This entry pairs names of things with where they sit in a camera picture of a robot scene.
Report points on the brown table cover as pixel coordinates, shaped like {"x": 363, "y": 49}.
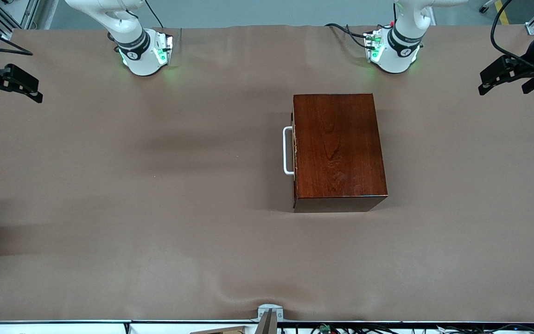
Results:
{"x": 179, "y": 241}

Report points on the dark red wooden cabinet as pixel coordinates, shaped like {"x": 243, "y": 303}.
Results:
{"x": 339, "y": 148}

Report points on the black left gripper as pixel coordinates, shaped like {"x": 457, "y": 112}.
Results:
{"x": 530, "y": 66}

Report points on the grey metal clamp bracket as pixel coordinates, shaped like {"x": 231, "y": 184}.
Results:
{"x": 269, "y": 311}

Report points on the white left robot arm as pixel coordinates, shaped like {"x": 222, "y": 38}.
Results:
{"x": 399, "y": 51}

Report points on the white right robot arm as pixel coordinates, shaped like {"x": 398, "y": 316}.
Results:
{"x": 137, "y": 55}

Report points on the brown cardboard piece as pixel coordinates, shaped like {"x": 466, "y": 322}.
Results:
{"x": 220, "y": 330}

